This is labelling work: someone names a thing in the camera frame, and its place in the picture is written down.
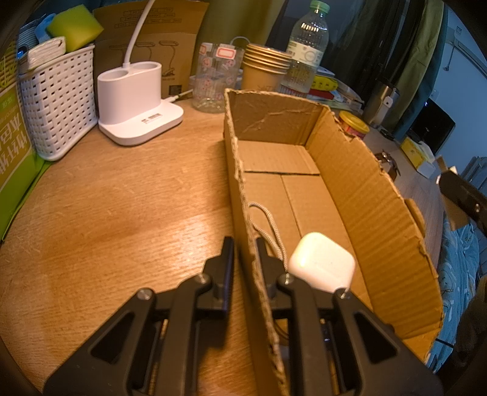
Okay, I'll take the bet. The clear plastic water bottle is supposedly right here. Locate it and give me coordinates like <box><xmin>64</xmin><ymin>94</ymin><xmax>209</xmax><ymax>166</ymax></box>
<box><xmin>280</xmin><ymin>1</ymin><xmax>330</xmax><ymax>97</ymax></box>

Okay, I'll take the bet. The steel thermos flask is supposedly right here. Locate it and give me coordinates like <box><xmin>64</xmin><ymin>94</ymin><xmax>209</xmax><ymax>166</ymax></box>
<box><xmin>363</xmin><ymin>83</ymin><xmax>400</xmax><ymax>128</ymax></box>

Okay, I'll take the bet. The yellow-green sponge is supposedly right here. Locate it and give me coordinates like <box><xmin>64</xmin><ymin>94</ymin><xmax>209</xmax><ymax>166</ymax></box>
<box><xmin>46</xmin><ymin>4</ymin><xmax>103</xmax><ymax>53</ymax></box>

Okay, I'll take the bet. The brown cardboard lamp package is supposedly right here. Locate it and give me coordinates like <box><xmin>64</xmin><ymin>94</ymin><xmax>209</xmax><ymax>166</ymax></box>
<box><xmin>93</xmin><ymin>1</ymin><xmax>209</xmax><ymax>98</ymax></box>

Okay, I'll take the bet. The white earbuds case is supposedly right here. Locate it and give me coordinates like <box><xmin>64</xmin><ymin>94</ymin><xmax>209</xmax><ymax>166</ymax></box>
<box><xmin>287</xmin><ymin>232</ymin><xmax>356</xmax><ymax>293</ymax></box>

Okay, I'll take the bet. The white woven plastic basket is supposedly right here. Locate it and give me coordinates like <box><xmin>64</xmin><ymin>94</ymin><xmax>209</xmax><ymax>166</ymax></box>
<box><xmin>19</xmin><ymin>44</ymin><xmax>98</xmax><ymax>162</ymax></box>

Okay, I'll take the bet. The folded white cloth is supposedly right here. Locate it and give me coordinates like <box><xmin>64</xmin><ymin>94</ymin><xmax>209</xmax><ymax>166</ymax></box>
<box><xmin>18</xmin><ymin>36</ymin><xmax>66</xmax><ymax>74</ymax></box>

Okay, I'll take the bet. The patterned clear drinking glass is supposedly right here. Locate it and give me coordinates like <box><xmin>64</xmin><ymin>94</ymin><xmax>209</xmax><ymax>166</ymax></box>
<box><xmin>192</xmin><ymin>42</ymin><xmax>244</xmax><ymax>114</ymax></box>

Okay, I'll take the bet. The grey woven cord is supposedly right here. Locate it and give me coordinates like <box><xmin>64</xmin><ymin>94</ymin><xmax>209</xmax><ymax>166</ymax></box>
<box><xmin>247</xmin><ymin>201</ymin><xmax>289</xmax><ymax>272</ymax></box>

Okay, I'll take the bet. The white desk lamp base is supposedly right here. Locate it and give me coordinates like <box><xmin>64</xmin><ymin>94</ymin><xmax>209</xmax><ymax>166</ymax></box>
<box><xmin>96</xmin><ymin>1</ymin><xmax>184</xmax><ymax>146</ymax></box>

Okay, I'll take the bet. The yellow tissue box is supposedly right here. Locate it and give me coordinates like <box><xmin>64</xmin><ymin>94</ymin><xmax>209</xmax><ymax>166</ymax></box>
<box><xmin>400</xmin><ymin>136</ymin><xmax>436</xmax><ymax>179</ymax></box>

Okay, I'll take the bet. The brown cardboard box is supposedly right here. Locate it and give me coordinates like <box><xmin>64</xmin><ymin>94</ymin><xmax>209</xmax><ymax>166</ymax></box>
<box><xmin>224</xmin><ymin>90</ymin><xmax>443</xmax><ymax>395</ymax></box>

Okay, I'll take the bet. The green printed carton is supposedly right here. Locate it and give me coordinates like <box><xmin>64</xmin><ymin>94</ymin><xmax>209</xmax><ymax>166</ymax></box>
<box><xmin>0</xmin><ymin>83</ymin><xmax>50</xmax><ymax>239</ymax></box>

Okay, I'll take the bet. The yellow lidded small jar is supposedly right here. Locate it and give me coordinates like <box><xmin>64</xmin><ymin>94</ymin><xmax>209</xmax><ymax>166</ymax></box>
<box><xmin>338</xmin><ymin>110</ymin><xmax>370</xmax><ymax>140</ymax></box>

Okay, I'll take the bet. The stack of brown paper cups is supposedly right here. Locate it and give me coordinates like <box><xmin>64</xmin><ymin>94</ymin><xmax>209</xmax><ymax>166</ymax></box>
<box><xmin>241</xmin><ymin>43</ymin><xmax>291</xmax><ymax>92</ymax></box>

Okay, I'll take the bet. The brown leather wristwatch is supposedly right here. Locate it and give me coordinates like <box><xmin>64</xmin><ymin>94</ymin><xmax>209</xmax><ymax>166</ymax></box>
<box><xmin>374</xmin><ymin>150</ymin><xmax>400</xmax><ymax>182</ymax></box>

